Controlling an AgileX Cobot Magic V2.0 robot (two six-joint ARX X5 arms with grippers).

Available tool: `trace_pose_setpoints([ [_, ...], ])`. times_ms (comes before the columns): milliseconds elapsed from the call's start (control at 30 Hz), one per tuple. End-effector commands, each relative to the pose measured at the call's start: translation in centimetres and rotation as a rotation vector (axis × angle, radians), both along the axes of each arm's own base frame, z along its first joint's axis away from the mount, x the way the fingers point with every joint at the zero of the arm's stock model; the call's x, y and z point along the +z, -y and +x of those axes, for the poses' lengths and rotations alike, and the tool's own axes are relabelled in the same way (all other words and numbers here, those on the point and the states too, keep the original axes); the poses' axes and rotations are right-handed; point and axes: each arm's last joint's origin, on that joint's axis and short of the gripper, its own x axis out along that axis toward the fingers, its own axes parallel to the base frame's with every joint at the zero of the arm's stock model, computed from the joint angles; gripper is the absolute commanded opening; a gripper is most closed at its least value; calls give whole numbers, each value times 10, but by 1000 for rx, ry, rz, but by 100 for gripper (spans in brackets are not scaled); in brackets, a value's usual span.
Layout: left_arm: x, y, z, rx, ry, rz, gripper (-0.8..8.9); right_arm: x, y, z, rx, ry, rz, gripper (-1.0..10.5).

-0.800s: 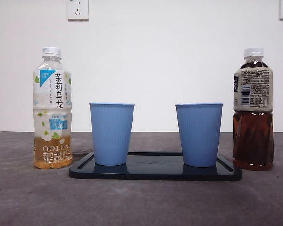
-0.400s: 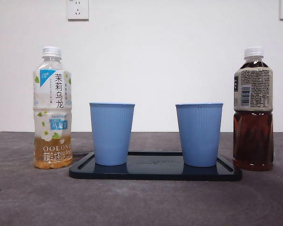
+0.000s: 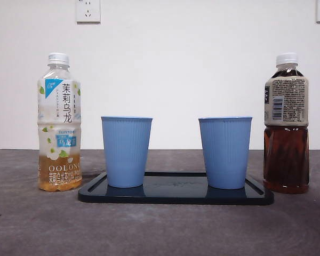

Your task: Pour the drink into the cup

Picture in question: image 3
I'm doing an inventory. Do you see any oolong tea bottle white label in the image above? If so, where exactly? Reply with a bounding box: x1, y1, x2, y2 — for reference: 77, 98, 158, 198
37, 52, 83, 192

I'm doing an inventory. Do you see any dark tea bottle beige label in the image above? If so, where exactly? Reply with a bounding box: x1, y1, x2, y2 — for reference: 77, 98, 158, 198
263, 52, 310, 195

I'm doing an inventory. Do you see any dark glossy rectangular tray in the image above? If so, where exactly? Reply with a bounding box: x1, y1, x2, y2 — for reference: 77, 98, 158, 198
77, 171, 275, 206

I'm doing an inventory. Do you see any blue ribbed plastic cup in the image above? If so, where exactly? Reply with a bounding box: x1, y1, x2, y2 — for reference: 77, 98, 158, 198
198, 116, 254, 190
100, 115, 153, 188

